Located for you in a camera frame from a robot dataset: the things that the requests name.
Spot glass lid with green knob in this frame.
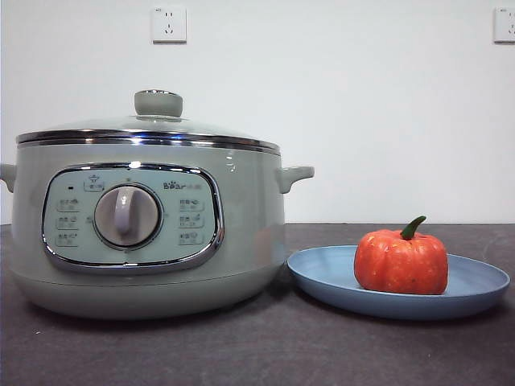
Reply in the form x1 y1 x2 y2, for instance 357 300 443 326
15 88 282 146

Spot orange pumpkin with green stem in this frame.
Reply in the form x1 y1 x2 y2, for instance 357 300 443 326
353 216 450 296

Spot pale green electric steamer pot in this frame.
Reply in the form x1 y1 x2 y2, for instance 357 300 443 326
0 138 315 321

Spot blue plate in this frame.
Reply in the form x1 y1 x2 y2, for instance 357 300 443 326
286 244 512 321

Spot white wall socket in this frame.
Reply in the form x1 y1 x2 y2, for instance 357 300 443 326
493 6 515 44
151 6 188 44

